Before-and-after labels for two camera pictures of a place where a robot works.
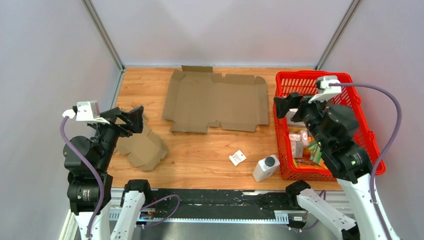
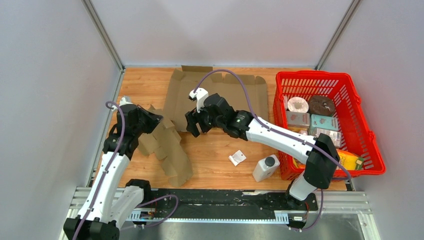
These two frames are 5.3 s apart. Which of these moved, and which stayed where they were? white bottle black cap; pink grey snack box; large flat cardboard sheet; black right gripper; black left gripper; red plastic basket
Moved: black right gripper; black left gripper
Stayed: white bottle black cap; red plastic basket; large flat cardboard sheet; pink grey snack box
